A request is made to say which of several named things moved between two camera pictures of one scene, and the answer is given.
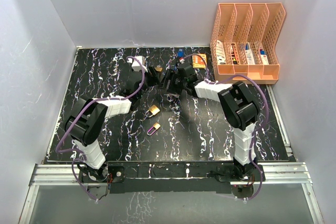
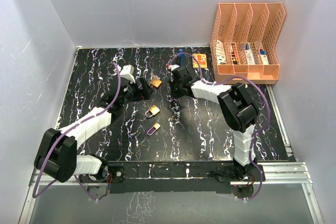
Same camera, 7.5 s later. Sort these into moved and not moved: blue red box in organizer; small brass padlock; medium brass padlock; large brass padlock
Moved: large brass padlock
Not moved: small brass padlock; medium brass padlock; blue red box in organizer
